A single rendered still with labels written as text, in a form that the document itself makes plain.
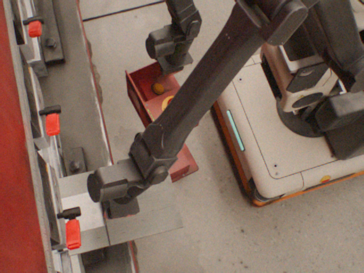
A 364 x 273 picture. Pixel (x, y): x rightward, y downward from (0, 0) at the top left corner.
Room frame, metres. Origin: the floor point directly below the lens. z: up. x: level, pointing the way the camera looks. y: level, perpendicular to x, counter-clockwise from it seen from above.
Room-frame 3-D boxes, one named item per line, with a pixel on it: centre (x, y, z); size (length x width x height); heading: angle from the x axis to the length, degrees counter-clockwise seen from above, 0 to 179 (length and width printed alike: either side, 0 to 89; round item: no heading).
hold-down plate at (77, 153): (0.21, 0.21, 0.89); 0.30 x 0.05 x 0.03; 23
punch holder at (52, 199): (0.13, 0.23, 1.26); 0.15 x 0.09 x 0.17; 23
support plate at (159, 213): (0.21, 0.11, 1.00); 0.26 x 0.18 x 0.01; 113
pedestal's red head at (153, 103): (0.59, 0.06, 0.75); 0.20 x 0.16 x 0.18; 36
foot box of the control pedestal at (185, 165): (0.61, 0.04, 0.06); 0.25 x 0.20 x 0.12; 126
